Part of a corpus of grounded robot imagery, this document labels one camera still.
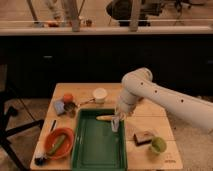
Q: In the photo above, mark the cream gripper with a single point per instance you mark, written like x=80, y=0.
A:
x=120, y=115

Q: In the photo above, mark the light blue towel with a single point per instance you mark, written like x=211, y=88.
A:
x=115, y=124

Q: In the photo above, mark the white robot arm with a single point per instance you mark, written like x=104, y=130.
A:
x=138, y=84

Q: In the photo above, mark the green plastic tray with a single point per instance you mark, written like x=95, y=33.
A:
x=96, y=146

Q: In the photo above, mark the yellow corn cob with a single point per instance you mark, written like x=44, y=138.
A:
x=105, y=117

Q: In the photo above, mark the white cup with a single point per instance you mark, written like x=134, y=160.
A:
x=99, y=95

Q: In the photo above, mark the brown sponge block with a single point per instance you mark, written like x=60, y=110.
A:
x=143, y=137

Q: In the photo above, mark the wooden table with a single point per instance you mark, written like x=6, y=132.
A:
x=147, y=116

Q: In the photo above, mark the metal measuring cup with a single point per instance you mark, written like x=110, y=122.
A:
x=71, y=107

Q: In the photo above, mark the green cup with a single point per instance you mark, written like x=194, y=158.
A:
x=158, y=145

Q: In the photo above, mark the orange fruit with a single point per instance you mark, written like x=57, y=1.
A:
x=67, y=97

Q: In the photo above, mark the green cucumber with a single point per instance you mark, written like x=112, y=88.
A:
x=58, y=143

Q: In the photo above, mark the orange bowl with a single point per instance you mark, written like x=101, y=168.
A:
x=65, y=148

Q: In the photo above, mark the black white brush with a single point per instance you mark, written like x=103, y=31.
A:
x=40, y=156

